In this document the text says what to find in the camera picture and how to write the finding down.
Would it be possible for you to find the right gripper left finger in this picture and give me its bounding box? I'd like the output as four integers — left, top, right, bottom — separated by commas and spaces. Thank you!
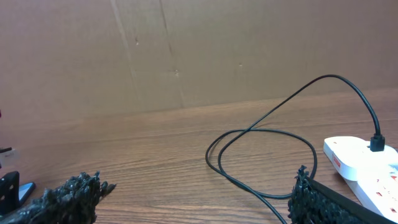
1, 172, 116, 224

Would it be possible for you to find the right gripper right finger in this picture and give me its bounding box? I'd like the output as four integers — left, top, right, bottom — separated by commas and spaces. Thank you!
288, 166, 395, 224

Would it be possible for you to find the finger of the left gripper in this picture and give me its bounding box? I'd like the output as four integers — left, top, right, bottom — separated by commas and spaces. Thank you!
0, 171, 20, 215

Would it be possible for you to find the black USB charging cable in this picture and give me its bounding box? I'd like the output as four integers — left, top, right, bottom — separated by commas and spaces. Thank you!
205, 74, 386, 224

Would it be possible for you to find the Galaxy S24+ smartphone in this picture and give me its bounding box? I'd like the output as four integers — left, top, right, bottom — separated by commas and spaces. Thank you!
18, 182, 36, 206

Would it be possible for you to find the white power strip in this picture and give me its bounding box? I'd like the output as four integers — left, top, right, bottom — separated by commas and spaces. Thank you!
323, 136, 398, 223

